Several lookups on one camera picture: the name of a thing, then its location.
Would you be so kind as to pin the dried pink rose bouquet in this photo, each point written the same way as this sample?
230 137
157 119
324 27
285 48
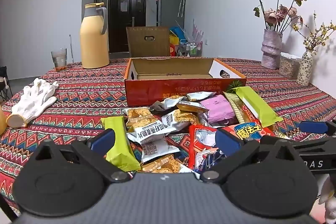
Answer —
273 15

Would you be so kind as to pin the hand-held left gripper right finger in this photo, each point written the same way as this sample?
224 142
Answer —
228 142

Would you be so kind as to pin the yellow object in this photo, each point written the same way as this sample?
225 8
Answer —
2 121

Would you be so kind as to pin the orange cardboard box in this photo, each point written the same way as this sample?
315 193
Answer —
147 92

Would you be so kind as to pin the pile of white cracker packets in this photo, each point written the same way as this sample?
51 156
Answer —
151 132

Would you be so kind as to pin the brown cardboard box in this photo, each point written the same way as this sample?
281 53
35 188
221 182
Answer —
139 45

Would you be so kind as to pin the red cartoon snack packet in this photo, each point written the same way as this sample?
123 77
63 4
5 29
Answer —
202 145

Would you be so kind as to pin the pink feathery decoration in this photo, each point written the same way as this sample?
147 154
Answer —
197 31

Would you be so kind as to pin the white cloth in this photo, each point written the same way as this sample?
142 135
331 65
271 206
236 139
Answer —
31 103

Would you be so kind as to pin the red gift box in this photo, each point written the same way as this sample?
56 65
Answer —
173 50

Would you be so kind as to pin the clear drinking glass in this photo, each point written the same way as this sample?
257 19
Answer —
59 60

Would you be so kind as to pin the pink snack packet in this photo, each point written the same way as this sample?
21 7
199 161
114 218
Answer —
218 108

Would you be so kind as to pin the red packet with blue label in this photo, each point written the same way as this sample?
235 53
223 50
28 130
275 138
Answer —
252 132

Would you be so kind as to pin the pink textured vase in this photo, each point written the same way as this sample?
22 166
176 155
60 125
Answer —
271 50

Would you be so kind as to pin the gold red snack packet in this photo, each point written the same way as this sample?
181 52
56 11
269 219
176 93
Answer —
237 108

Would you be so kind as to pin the floral slim vase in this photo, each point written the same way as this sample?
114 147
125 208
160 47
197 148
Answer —
305 69

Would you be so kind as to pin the grey refrigerator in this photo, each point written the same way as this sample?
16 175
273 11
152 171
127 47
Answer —
168 11

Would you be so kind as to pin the clear food storage container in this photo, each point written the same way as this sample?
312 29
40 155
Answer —
288 66

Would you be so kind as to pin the white folded umbrella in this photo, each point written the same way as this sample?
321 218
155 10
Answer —
181 1

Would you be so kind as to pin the green snack packet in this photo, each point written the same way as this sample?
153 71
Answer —
118 142
254 103

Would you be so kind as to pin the pink printed clothing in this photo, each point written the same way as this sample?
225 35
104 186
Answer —
329 195

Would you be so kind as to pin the dark entrance door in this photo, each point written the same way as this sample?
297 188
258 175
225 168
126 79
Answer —
115 29

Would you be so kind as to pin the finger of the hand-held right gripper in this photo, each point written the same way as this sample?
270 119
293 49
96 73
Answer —
315 146
313 127

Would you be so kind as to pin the yellow blossom branches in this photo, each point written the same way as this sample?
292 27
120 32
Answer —
317 37

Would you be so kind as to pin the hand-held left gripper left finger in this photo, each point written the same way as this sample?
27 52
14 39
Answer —
101 140

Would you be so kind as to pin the yellow thermos jug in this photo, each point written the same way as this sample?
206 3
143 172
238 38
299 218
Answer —
94 43

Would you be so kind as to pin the paper notice on door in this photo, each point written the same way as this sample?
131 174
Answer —
123 6

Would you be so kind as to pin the yellow bag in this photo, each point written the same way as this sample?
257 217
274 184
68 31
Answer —
173 39

